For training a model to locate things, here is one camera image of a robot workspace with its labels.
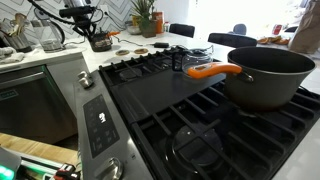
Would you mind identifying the black griddle plate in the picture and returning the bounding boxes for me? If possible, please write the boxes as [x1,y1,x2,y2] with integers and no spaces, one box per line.
[109,68,228,125]

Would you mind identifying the orange food pieces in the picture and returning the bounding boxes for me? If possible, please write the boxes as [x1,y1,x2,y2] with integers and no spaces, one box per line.
[257,34,292,47]

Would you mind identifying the round black burner cap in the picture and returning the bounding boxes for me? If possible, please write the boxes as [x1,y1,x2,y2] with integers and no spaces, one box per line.
[118,67,144,82]
[164,124,224,174]

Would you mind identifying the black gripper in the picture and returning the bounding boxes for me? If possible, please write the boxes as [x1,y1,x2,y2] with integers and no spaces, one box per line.
[73,15,103,44]

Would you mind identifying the utensil holder with utensils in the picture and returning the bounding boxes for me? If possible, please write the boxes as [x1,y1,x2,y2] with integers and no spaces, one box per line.
[0,12,34,53]

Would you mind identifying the white wall outlet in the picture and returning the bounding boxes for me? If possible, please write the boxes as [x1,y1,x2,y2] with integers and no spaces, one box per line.
[99,4,110,18]

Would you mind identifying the red packet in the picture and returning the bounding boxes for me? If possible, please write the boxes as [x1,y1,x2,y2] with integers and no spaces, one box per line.
[271,23,284,36]

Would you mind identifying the black power cable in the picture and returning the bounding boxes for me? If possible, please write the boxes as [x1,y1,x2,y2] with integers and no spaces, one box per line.
[105,11,156,48]

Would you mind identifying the round cork coaster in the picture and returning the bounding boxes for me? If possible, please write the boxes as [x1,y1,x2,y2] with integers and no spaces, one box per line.
[133,47,149,55]
[115,49,131,57]

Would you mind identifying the brown paper bag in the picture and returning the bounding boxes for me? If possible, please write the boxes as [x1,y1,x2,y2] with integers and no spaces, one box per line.
[287,0,320,55]

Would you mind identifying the blue grey chair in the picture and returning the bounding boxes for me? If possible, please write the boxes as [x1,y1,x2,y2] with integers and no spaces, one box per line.
[232,23,248,36]

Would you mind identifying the potted green plant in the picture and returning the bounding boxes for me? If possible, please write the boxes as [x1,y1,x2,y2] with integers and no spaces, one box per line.
[130,0,158,39]

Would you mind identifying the black touch control panel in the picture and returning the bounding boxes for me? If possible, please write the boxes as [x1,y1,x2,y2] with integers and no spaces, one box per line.
[82,94,121,159]

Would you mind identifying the red black clamp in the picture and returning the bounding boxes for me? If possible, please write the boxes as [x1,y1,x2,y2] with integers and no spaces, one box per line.
[53,162,82,180]

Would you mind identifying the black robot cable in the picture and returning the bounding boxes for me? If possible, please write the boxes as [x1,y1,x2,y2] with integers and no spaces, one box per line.
[27,0,78,27]

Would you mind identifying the large grey pot orange handle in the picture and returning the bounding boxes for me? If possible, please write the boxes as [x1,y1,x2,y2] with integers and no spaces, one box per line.
[187,46,317,112]

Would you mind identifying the orange container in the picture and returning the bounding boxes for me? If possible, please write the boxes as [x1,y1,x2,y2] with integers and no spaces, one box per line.
[153,11,165,35]

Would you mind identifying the grey bowl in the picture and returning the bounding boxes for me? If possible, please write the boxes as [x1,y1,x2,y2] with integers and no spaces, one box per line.
[125,21,142,36]

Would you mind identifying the silver stove knob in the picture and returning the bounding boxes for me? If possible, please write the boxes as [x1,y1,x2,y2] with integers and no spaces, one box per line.
[79,77,95,90]
[77,70,90,80]
[94,156,125,180]

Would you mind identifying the small black pot orange handle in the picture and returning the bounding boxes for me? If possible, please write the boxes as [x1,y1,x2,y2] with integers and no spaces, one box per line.
[89,30,122,53]

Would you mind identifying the black power adapter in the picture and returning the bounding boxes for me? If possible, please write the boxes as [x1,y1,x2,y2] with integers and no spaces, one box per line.
[153,41,170,49]

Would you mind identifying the stainless steel dishwasher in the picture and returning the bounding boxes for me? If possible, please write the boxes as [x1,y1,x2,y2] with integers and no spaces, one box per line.
[0,64,78,145]

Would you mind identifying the black chair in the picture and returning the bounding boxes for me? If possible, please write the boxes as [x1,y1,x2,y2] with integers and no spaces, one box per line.
[168,23,196,39]
[207,32,259,49]

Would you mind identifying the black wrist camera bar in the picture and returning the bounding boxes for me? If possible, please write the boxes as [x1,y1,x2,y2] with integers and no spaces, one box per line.
[58,5,96,19]

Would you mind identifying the grey folded towel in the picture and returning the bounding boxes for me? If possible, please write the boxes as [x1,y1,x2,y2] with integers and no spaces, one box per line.
[0,46,26,65]

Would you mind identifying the grey device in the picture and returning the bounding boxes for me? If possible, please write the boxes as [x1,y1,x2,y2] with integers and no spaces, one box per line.
[0,146,22,180]

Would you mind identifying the black gas stove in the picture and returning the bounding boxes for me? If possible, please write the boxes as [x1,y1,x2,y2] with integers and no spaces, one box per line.
[73,45,320,180]

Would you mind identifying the black cast iron grate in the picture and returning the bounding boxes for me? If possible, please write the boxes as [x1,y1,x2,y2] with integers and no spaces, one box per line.
[98,45,222,88]
[130,81,320,180]

